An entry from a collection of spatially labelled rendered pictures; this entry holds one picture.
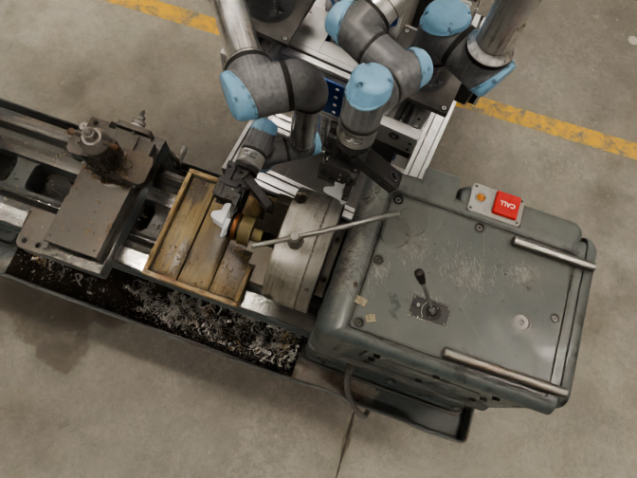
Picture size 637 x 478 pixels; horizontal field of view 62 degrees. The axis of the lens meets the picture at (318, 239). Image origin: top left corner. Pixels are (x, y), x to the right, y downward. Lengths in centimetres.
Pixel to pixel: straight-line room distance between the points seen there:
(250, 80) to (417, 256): 55
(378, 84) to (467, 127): 207
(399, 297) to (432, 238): 17
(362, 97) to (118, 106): 218
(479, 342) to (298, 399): 132
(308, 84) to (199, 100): 172
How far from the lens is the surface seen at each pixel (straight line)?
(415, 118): 159
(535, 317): 132
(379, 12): 105
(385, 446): 248
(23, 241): 179
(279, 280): 129
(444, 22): 142
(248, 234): 138
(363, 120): 95
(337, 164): 107
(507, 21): 128
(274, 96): 122
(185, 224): 167
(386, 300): 122
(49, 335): 267
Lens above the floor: 243
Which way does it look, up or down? 72 degrees down
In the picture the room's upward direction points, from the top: 11 degrees clockwise
